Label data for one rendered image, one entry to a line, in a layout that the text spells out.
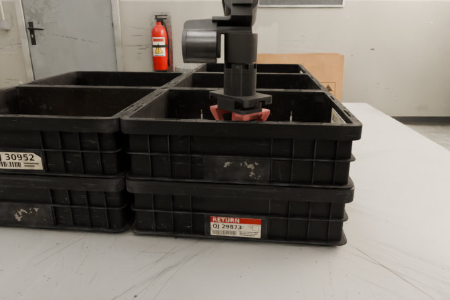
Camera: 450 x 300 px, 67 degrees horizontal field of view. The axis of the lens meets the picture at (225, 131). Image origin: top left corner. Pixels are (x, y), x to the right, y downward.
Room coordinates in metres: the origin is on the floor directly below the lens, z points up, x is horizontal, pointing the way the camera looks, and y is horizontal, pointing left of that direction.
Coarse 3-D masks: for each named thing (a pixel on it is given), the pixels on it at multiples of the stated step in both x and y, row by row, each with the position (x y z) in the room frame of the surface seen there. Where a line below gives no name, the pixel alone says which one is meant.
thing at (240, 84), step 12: (228, 72) 0.58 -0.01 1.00; (240, 72) 0.57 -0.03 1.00; (252, 72) 0.58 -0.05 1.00; (228, 84) 0.58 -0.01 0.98; (240, 84) 0.57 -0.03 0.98; (252, 84) 0.58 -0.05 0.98; (216, 96) 0.61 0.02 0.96; (228, 96) 0.57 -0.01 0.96; (240, 96) 0.57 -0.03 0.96; (252, 96) 0.57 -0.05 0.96; (264, 96) 0.57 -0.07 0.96
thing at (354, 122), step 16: (160, 96) 0.75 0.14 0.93; (128, 112) 0.59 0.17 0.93; (128, 128) 0.54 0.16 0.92; (144, 128) 0.54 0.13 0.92; (160, 128) 0.54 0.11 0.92; (176, 128) 0.53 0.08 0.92; (192, 128) 0.53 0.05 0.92; (208, 128) 0.53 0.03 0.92; (224, 128) 0.53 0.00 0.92; (240, 128) 0.52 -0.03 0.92; (256, 128) 0.52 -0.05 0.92; (272, 128) 0.52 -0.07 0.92; (288, 128) 0.52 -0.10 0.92; (304, 128) 0.51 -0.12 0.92; (320, 128) 0.51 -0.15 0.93; (336, 128) 0.51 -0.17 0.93; (352, 128) 0.50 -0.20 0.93
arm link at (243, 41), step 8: (224, 32) 0.58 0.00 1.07; (232, 32) 0.58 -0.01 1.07; (240, 32) 0.58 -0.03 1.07; (248, 32) 0.58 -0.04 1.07; (224, 40) 0.59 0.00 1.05; (232, 40) 0.58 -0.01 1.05; (240, 40) 0.57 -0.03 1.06; (248, 40) 0.57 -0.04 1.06; (256, 40) 0.59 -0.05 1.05; (224, 48) 0.59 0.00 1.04; (232, 48) 0.58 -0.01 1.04; (240, 48) 0.57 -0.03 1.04; (248, 48) 0.57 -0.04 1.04; (256, 48) 0.59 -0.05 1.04; (224, 56) 0.59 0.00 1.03; (232, 56) 0.58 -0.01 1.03; (240, 56) 0.57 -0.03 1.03; (248, 56) 0.57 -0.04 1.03; (256, 56) 0.59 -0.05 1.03
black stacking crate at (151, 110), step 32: (192, 96) 0.82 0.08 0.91; (288, 96) 0.80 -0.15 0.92; (320, 96) 0.79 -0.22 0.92; (160, 160) 0.55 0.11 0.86; (192, 160) 0.54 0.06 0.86; (224, 160) 0.53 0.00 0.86; (256, 160) 0.52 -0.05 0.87; (288, 160) 0.53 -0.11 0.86; (320, 160) 0.51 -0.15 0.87; (352, 160) 0.51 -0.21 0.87
